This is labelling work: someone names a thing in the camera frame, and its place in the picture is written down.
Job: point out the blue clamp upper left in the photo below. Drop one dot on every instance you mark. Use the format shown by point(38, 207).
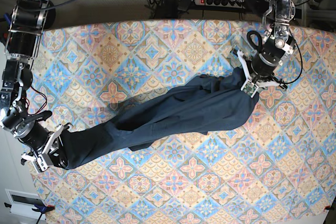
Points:
point(6, 18)

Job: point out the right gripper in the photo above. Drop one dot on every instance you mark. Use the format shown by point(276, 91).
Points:
point(42, 142)

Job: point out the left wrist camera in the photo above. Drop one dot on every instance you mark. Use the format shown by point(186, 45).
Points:
point(249, 88)

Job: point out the patterned tile tablecloth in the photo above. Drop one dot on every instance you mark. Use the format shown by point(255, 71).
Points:
point(279, 166)

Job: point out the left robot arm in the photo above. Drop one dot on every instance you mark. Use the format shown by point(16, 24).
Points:
point(271, 50)

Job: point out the dark navy t-shirt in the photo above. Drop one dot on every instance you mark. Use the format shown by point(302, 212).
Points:
point(206, 103)

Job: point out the white power strip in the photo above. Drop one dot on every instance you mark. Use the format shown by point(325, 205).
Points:
point(221, 3)

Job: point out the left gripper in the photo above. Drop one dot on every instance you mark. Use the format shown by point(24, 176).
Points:
point(260, 68)

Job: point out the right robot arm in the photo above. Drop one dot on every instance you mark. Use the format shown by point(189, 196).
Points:
point(26, 26)

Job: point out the black round stool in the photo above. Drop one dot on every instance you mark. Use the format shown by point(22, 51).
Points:
point(50, 16)

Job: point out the white floor vent box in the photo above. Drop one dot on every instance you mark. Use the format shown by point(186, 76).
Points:
point(22, 204)

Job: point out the blue orange clamp bottom left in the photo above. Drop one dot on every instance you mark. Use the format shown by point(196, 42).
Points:
point(42, 210)

